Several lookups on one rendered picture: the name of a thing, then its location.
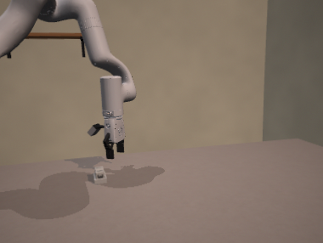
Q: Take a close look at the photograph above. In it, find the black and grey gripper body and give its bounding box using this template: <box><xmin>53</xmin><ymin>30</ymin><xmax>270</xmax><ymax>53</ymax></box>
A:
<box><xmin>104</xmin><ymin>116</ymin><xmax>125</xmax><ymax>144</ymax></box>

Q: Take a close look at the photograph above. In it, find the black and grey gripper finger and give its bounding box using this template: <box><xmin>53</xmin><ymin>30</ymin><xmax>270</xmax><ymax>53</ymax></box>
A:
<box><xmin>103</xmin><ymin>133</ymin><xmax>114</xmax><ymax>159</ymax></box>
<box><xmin>116</xmin><ymin>140</ymin><xmax>124</xmax><ymax>153</ymax></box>

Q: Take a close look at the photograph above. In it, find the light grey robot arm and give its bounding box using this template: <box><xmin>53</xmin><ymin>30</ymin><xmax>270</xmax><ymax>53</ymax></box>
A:
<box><xmin>0</xmin><ymin>0</ymin><xmax>136</xmax><ymax>118</ymax></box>

